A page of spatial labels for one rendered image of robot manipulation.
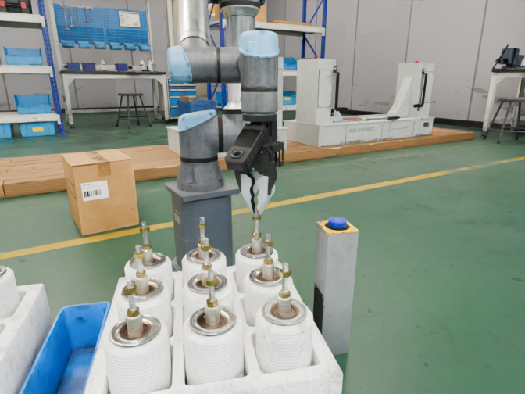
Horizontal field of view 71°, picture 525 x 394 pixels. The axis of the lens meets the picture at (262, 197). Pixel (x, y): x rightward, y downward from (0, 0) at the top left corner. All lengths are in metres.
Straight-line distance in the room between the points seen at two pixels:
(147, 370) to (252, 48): 0.57
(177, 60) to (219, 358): 0.57
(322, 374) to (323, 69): 2.84
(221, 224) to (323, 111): 2.27
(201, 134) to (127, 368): 0.69
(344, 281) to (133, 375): 0.47
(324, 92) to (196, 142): 2.28
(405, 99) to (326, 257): 3.47
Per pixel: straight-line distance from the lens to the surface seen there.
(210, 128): 1.11
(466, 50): 6.25
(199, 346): 0.60
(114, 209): 1.72
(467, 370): 1.02
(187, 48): 0.85
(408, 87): 4.20
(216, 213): 1.15
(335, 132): 3.33
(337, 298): 0.87
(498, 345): 1.13
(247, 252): 0.83
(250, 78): 0.74
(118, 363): 0.62
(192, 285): 0.72
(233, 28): 1.15
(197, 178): 1.12
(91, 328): 1.02
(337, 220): 0.82
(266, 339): 0.63
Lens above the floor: 0.62
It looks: 17 degrees down
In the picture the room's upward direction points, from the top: straight up
